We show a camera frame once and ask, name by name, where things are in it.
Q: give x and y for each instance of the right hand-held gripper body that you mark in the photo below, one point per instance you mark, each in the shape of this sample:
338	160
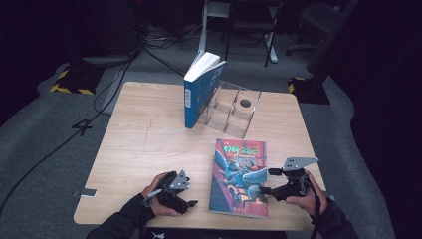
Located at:
298	162

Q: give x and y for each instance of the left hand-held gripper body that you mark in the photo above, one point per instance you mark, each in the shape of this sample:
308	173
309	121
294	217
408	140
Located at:
174	187

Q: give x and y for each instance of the red illustrated book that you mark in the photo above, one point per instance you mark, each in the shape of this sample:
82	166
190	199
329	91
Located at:
239	179

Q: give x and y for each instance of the clear acrylic book rack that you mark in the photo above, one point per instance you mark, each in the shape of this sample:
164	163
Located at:
235	113

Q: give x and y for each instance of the blue book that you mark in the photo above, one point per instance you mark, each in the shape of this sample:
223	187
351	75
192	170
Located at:
199	96

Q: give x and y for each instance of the person's left hand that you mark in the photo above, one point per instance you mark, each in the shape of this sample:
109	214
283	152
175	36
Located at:
152	189

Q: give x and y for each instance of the person's right hand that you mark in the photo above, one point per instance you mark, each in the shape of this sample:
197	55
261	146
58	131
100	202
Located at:
313	200

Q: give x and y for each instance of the person's black shoe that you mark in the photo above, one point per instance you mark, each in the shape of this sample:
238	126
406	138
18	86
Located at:
158	235

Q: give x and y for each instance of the yellow black striped stand base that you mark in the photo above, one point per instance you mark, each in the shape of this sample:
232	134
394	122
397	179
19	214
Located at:
310	93
76	79

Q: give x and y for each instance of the black round table grommet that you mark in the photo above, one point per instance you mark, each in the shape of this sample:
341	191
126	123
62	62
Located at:
245	103

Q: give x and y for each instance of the grey tape piece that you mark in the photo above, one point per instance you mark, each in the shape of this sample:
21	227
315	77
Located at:
89	192

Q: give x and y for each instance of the white desk leg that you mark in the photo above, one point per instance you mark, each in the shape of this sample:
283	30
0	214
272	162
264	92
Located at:
272	49
202	33

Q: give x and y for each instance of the black office chair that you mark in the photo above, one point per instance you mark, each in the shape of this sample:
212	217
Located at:
312	20

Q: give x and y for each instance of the grey round stand base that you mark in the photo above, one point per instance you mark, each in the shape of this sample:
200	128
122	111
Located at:
106	60

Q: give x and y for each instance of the black equipment cabinet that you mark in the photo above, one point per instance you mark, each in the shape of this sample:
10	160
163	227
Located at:
112	26

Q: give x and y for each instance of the black slanted stand post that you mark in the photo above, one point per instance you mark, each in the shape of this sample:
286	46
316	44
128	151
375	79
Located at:
326	43

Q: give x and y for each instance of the black metal chair frame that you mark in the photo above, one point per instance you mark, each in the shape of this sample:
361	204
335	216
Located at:
229	40

